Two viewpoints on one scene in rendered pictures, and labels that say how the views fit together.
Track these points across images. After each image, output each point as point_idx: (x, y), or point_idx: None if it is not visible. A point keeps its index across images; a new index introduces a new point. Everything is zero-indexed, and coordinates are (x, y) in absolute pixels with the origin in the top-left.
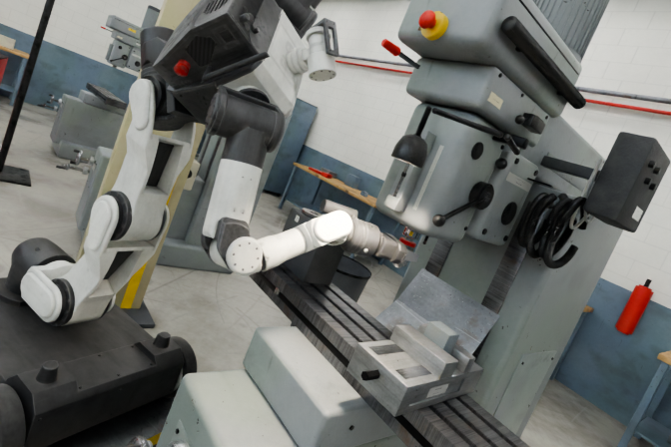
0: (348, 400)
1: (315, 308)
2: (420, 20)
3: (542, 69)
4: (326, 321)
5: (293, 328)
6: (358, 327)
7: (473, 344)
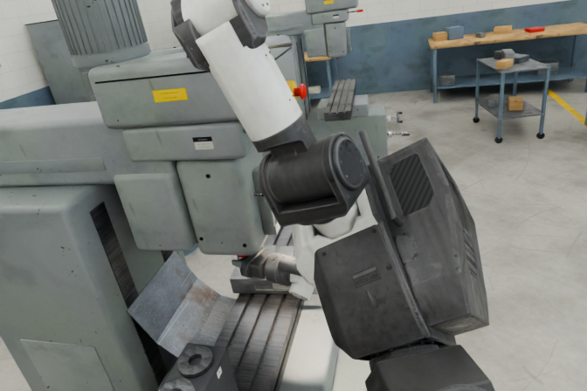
0: (314, 309)
1: (278, 351)
2: (306, 94)
3: None
4: (286, 334)
5: (288, 376)
6: (252, 330)
7: (192, 275)
